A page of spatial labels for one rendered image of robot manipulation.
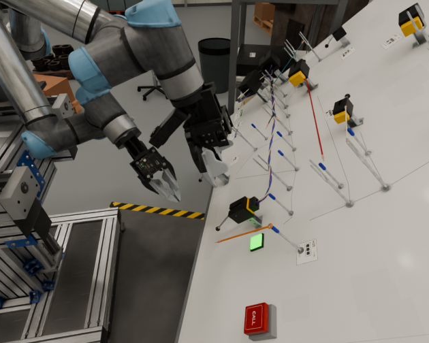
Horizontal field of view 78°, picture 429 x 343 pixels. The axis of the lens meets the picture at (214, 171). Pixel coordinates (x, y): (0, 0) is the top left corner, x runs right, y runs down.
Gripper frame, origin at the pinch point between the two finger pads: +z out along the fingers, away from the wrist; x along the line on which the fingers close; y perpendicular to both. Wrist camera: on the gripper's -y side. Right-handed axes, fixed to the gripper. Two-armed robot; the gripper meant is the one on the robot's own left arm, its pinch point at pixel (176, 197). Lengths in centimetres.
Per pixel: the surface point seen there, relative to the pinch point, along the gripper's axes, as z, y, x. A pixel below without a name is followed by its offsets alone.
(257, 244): 21.1, 8.9, 8.2
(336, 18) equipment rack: -14, -29, 101
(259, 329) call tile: 25.8, 25.8, -3.3
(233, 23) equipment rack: -42, -45, 70
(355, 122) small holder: 12.4, 14.1, 46.3
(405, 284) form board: 27, 39, 18
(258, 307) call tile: 24.5, 23.0, -1.1
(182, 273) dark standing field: 50, -102, -28
